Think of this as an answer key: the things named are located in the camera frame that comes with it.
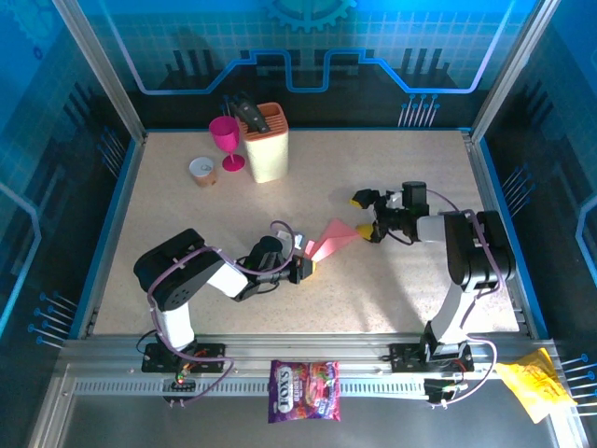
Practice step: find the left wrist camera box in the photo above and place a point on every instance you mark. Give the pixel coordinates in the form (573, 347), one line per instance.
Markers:
(284, 235)

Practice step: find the aluminium side rail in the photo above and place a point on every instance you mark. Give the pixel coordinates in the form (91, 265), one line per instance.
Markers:
(485, 186)
(127, 186)

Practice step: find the beige knife block orange top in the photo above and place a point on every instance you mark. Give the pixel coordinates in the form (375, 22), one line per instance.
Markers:
(270, 158)

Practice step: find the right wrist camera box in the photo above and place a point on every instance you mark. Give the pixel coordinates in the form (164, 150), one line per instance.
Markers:
(415, 193)

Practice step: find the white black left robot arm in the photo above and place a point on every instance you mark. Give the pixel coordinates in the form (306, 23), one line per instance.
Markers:
(177, 275)

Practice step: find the pink cloth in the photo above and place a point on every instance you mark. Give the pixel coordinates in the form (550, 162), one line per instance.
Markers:
(333, 238)

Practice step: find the purple candy bag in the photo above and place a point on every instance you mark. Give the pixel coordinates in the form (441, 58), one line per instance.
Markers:
(303, 392)

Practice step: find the yellow plastic bag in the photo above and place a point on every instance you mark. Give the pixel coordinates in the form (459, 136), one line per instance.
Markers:
(536, 382)

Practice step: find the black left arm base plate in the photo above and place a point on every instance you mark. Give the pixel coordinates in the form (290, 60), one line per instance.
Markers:
(212, 357)

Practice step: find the small black circuit board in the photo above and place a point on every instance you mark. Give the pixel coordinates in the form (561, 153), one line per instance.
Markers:
(179, 384)
(438, 389)

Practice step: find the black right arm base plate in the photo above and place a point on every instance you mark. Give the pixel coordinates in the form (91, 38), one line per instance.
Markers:
(403, 357)

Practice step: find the magenta plastic goblet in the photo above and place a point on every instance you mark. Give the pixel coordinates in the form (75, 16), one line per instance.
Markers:
(225, 133)

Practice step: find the aluminium front rail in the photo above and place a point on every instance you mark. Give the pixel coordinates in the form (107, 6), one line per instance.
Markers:
(303, 347)

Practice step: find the aluminium frame post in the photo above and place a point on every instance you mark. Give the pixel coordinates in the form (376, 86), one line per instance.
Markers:
(515, 70)
(102, 70)

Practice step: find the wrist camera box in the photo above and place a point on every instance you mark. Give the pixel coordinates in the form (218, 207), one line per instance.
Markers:
(415, 193)
(284, 235)

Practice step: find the small can with white lid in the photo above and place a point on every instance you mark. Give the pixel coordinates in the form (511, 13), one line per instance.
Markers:
(204, 173)

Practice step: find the slotted grey metal strip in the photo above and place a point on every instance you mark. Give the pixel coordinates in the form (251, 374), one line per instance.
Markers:
(242, 387)

